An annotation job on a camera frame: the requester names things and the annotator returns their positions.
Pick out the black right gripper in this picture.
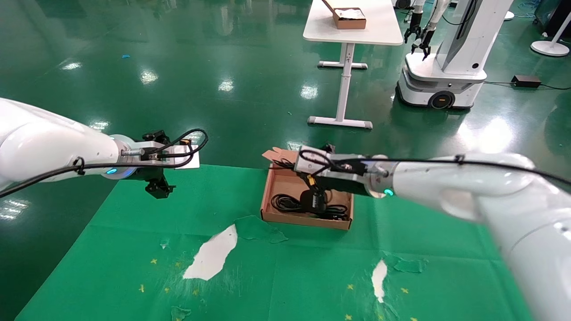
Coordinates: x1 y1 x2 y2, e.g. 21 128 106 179
310 142 387 213

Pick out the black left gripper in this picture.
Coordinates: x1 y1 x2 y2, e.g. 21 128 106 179
128 130 176 199

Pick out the thick black power cable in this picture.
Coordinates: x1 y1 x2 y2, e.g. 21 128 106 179
271 192 315 215

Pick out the white robot arm black gripper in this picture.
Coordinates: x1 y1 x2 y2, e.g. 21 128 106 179
412 0 451 62
404 0 427 45

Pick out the open brown cardboard box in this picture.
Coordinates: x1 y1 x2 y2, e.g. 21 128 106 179
261 148 355 230

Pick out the small brown cardboard box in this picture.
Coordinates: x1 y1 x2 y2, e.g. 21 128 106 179
322 0 367 31

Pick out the green tablecloth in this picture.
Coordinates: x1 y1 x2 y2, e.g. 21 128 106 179
16 164 538 321

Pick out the white wheeled robot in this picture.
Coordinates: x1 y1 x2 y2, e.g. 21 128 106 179
396 0 516 111

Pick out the white round stand base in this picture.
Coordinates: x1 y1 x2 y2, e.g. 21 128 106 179
530 25 571 58

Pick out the black cabinet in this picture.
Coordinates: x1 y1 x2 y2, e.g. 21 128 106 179
534 0 571 39

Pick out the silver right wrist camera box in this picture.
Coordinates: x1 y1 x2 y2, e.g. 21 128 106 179
294 145 372 177

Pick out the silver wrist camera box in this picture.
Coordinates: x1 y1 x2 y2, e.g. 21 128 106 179
142 142 200 169
294 145 372 177

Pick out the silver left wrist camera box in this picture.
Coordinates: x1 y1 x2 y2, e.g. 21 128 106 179
142 142 200 169

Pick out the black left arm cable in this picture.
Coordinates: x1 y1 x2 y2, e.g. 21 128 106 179
0 129 209 199

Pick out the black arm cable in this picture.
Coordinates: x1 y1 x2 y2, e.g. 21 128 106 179
271 150 571 189
0 129 209 199

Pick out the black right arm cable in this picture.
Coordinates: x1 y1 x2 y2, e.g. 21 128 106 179
271 150 571 189

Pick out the white pedestal table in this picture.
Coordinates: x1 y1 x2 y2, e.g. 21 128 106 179
303 0 405 130

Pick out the black power adapter with cord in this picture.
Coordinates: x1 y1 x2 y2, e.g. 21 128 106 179
484 75 571 91

